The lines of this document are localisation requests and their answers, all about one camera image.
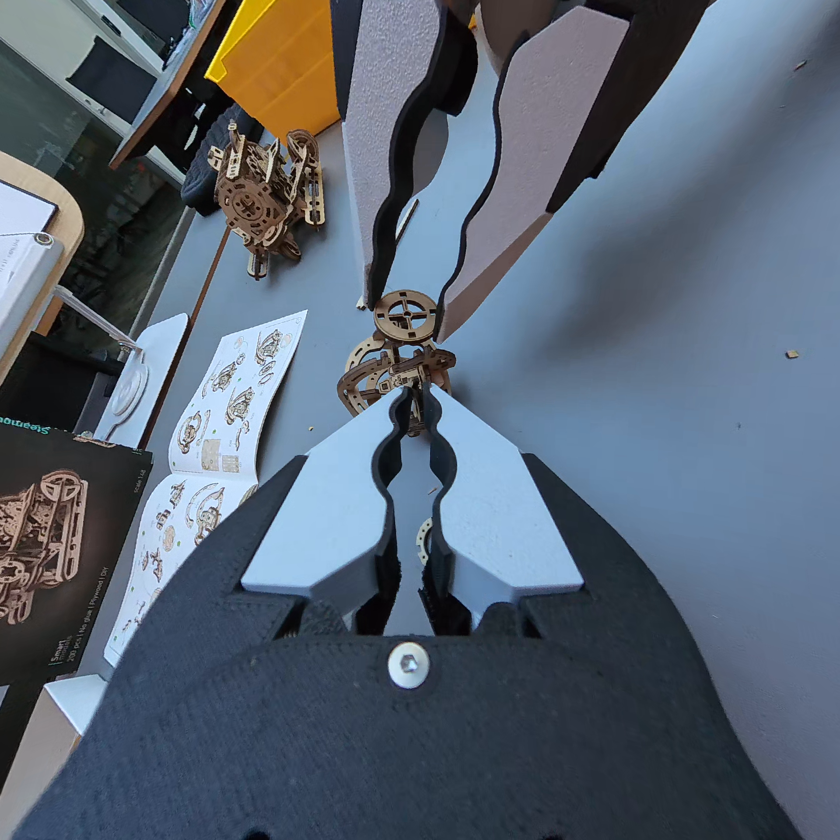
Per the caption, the round light wooden table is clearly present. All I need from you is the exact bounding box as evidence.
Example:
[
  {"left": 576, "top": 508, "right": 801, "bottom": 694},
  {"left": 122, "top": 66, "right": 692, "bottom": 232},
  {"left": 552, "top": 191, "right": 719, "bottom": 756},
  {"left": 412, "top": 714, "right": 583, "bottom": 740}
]
[{"left": 0, "top": 151, "right": 85, "bottom": 382}]

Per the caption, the white paper sheet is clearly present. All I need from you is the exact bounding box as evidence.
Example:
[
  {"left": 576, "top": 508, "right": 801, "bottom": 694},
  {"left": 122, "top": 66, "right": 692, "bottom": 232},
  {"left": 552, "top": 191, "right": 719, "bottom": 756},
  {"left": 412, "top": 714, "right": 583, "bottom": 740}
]
[{"left": 0, "top": 180, "right": 59, "bottom": 237}]

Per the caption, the black mesh chair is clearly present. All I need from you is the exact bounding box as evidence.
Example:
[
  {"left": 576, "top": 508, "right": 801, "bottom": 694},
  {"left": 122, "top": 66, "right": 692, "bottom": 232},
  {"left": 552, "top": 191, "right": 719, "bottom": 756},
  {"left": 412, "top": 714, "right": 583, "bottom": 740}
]
[{"left": 180, "top": 105, "right": 263, "bottom": 217}]

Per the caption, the large assembled wooden model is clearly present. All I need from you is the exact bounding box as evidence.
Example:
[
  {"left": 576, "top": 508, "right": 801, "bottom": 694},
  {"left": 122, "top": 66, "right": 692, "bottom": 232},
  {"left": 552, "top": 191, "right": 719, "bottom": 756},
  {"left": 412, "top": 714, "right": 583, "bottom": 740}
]
[{"left": 209, "top": 121, "right": 327, "bottom": 282}]

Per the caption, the black model kit box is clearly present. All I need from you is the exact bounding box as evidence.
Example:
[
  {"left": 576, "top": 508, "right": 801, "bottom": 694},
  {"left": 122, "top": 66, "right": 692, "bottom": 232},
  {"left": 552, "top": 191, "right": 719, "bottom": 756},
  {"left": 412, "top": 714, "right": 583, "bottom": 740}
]
[{"left": 0, "top": 413, "right": 154, "bottom": 686}]

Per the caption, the grey desk with wooden edge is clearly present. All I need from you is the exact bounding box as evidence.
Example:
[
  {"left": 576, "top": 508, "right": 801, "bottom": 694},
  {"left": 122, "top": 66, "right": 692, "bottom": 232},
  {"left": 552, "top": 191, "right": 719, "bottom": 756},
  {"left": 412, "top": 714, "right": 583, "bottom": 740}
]
[{"left": 108, "top": 0, "right": 227, "bottom": 170}]

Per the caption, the clear plastic rod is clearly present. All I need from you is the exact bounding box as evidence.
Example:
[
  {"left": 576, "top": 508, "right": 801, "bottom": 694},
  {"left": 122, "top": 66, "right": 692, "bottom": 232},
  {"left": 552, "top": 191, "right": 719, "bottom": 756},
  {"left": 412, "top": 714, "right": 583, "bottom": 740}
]
[{"left": 54, "top": 285, "right": 140, "bottom": 350}]

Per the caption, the round wooden wheel part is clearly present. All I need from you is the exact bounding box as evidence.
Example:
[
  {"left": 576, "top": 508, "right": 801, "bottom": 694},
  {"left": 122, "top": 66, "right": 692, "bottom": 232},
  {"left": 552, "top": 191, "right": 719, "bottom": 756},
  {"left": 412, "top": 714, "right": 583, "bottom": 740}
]
[{"left": 373, "top": 289, "right": 440, "bottom": 343}]

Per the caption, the white flat board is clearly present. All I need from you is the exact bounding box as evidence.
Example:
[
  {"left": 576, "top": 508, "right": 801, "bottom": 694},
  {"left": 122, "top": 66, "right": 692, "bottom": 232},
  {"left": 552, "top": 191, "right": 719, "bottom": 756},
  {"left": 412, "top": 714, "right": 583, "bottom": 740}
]
[{"left": 0, "top": 675, "right": 109, "bottom": 840}]

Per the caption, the yellow plastic bin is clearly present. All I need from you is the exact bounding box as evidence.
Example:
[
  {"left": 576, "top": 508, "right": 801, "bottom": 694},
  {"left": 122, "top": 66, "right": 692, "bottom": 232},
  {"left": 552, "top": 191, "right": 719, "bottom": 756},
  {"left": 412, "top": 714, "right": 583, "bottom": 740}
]
[{"left": 205, "top": 0, "right": 340, "bottom": 140}]

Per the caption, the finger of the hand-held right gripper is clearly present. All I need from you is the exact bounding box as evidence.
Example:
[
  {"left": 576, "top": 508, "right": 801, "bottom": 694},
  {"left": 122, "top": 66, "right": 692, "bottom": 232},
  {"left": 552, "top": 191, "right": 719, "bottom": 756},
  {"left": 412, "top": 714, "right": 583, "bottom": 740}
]
[
  {"left": 341, "top": 0, "right": 450, "bottom": 311},
  {"left": 435, "top": 5, "right": 632, "bottom": 343}
]

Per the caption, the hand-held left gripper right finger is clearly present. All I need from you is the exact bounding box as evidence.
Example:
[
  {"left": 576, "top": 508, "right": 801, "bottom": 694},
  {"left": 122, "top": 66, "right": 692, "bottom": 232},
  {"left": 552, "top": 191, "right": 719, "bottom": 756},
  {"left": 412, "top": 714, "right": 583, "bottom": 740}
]
[{"left": 420, "top": 384, "right": 585, "bottom": 636}]

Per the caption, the white shelf unit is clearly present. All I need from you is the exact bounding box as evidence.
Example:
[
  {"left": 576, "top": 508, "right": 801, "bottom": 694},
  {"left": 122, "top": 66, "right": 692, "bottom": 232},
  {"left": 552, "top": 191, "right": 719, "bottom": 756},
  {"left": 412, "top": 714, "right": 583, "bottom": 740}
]
[{"left": 0, "top": 0, "right": 198, "bottom": 142}]

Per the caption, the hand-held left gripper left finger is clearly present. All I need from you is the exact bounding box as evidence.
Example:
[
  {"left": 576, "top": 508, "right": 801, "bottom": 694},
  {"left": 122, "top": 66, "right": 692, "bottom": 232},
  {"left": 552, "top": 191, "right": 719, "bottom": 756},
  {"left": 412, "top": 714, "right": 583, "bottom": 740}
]
[{"left": 241, "top": 386, "right": 421, "bottom": 635}]

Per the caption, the small wooden model subassembly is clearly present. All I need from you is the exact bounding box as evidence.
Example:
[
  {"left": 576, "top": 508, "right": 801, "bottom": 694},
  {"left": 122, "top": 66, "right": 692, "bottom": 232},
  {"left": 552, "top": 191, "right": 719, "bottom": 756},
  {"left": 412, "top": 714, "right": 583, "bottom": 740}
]
[{"left": 336, "top": 335, "right": 458, "bottom": 439}]

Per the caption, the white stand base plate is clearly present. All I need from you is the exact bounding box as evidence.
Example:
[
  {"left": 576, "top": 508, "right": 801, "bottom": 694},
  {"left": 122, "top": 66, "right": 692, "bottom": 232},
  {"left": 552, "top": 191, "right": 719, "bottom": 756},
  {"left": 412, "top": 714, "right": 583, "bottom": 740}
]
[{"left": 95, "top": 314, "right": 191, "bottom": 447}]

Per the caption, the white instruction booklet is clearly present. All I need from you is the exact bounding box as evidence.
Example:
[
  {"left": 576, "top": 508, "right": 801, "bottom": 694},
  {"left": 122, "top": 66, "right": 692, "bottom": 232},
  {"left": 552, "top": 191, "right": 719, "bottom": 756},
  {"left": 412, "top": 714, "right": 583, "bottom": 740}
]
[{"left": 104, "top": 310, "right": 309, "bottom": 667}]

